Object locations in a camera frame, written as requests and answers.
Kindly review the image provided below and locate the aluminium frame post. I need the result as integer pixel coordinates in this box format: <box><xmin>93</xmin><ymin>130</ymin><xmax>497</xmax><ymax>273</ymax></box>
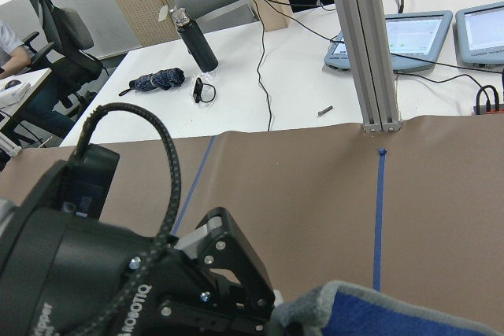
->
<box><xmin>335</xmin><ymin>0</ymin><xmax>402</xmax><ymax>133</ymax></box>

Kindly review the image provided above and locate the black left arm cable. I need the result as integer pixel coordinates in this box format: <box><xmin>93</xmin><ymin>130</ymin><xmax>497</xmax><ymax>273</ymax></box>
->
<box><xmin>74</xmin><ymin>102</ymin><xmax>182</xmax><ymax>336</ymax></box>

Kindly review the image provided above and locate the small metal bolt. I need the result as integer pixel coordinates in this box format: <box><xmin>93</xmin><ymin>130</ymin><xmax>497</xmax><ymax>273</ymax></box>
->
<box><xmin>317</xmin><ymin>105</ymin><xmax>333</xmax><ymax>117</ymax></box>

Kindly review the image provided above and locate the grey and blue towel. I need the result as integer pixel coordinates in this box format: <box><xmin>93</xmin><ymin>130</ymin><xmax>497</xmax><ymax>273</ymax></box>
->
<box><xmin>265</xmin><ymin>280</ymin><xmax>499</xmax><ymax>335</ymax></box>

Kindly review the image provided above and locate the small black device with strap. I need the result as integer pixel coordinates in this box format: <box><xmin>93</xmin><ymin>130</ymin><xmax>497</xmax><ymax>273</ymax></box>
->
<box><xmin>192</xmin><ymin>77</ymin><xmax>217</xmax><ymax>104</ymax></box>

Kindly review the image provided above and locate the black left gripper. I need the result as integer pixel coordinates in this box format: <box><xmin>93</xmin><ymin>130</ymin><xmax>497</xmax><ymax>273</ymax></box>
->
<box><xmin>1</xmin><ymin>145</ymin><xmax>275</xmax><ymax>335</ymax></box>

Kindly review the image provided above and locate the black water bottle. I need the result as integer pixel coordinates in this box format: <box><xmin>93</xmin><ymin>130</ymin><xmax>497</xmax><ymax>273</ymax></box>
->
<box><xmin>171</xmin><ymin>8</ymin><xmax>218</xmax><ymax>72</ymax></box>

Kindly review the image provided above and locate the black office chair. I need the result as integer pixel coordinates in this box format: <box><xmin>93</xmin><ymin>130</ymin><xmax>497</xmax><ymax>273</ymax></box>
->
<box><xmin>29</xmin><ymin>0</ymin><xmax>105</xmax><ymax>110</ymax></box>

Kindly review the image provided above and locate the blue teach pendant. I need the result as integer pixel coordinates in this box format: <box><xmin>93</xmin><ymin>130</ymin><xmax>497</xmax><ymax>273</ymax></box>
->
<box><xmin>455</xmin><ymin>2</ymin><xmax>503</xmax><ymax>66</ymax></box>
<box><xmin>323</xmin><ymin>10</ymin><xmax>454</xmax><ymax>74</ymax></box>

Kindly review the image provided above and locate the folded dark blue umbrella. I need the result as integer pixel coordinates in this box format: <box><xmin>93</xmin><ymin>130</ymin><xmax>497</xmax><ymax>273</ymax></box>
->
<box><xmin>118</xmin><ymin>68</ymin><xmax>185</xmax><ymax>96</ymax></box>

